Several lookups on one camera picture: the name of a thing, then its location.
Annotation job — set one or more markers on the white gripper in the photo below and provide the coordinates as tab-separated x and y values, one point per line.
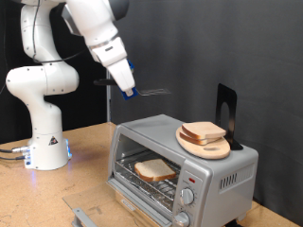
123	75

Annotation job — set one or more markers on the vertical metal pole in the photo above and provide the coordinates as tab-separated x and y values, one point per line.
108	107

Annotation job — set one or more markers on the dark grey backdrop panel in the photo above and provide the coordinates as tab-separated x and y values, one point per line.
205	47

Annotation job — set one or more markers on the black metal bookend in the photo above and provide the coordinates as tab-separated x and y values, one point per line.
232	104

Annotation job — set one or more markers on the silver wrist camera blue mount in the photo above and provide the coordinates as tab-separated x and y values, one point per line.
130	65

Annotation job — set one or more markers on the oval wooden cutting board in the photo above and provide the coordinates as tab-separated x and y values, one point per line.
202	152

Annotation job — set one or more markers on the metal spatula with blue block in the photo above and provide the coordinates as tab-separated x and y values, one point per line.
104	82

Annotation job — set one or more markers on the red oven indicator light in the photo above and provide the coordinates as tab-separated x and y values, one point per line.
192	180

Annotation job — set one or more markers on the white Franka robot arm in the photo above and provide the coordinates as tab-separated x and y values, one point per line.
41	82

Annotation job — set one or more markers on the silver toaster oven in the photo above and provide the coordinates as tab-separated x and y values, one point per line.
151	132

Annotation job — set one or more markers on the silver oven knob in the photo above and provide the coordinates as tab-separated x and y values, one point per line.
182	219
187	196

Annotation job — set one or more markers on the black curtain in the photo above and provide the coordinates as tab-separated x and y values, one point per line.
88	104

